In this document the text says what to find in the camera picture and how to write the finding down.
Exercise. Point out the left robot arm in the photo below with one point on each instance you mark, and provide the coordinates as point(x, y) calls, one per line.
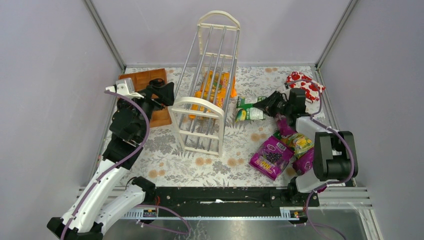
point(91, 216)

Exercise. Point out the red white heart bag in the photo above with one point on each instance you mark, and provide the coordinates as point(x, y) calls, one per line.
point(312, 88)

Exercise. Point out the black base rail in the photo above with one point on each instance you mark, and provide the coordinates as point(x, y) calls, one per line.
point(210, 203)

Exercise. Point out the brown wooden compartment tray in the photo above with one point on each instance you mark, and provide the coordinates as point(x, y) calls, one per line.
point(141, 80)

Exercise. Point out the green Fox's candy bag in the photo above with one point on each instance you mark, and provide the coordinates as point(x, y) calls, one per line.
point(245, 111)

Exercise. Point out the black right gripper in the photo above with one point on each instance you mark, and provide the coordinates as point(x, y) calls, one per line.
point(276, 105)

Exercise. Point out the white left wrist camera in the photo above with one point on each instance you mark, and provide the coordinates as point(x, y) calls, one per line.
point(125, 87)

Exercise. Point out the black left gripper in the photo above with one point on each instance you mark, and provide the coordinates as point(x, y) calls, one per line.
point(151, 97)

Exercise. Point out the yellow green candy bag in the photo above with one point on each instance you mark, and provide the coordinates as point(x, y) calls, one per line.
point(297, 142)

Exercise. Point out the purple grape candy bag front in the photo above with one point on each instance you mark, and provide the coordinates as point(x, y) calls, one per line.
point(272, 158)

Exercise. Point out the floral table mat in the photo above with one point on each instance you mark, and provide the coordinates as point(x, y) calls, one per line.
point(163, 161)

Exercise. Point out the purple grape candy bag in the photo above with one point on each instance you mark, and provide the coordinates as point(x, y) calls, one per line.
point(283, 126)
point(303, 164)
point(272, 158)

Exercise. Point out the cream and metal shelf rack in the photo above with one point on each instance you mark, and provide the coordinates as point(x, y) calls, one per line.
point(199, 125)

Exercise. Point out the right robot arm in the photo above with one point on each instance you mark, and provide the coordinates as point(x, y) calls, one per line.
point(323, 155)

